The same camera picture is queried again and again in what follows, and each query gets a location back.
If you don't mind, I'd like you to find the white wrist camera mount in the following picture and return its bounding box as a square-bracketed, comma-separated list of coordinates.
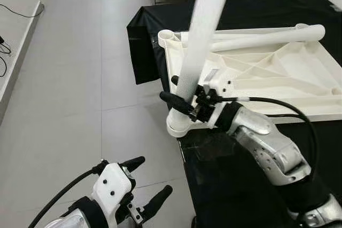
[199, 69, 237, 129]
[92, 163, 134, 226]

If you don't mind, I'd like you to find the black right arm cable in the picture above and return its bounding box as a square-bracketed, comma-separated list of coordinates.
[216, 96, 320, 175]

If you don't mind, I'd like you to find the long black wall cable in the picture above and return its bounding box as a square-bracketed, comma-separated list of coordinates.
[0, 3, 43, 19]

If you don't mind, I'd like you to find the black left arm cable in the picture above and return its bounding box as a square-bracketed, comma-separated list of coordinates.
[28, 160, 107, 228]

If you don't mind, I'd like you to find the black table cloth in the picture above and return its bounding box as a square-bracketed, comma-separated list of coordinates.
[127, 0, 342, 228]

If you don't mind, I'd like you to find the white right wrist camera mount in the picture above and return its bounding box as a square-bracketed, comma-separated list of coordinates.
[199, 69, 237, 129]

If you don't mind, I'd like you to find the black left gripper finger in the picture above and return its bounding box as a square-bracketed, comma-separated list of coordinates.
[143, 185, 173, 218]
[122, 156, 146, 172]

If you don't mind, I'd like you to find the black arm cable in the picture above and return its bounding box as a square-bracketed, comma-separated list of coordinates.
[28, 160, 107, 228]
[216, 96, 320, 175]

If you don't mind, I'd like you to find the cream plastic children table top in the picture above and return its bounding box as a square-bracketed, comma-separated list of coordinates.
[158, 23, 342, 138]

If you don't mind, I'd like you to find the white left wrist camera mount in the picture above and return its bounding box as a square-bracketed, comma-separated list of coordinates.
[92, 163, 134, 226]

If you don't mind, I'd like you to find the looped black wall cable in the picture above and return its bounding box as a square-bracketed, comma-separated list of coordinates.
[0, 36, 12, 78]

